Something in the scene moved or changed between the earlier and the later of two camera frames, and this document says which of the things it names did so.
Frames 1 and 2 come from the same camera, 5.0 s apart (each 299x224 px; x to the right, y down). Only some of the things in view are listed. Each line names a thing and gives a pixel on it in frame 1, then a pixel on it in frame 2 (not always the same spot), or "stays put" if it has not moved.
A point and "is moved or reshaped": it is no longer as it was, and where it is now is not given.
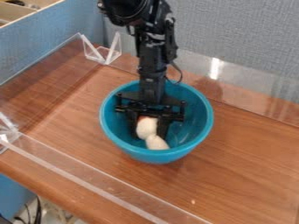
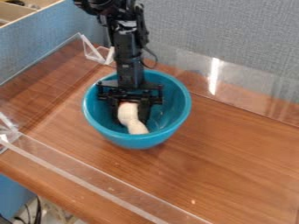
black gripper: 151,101 -> 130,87
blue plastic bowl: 188,136 is moved or reshaped
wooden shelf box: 15,10 stays put
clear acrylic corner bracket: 101,54 stays put
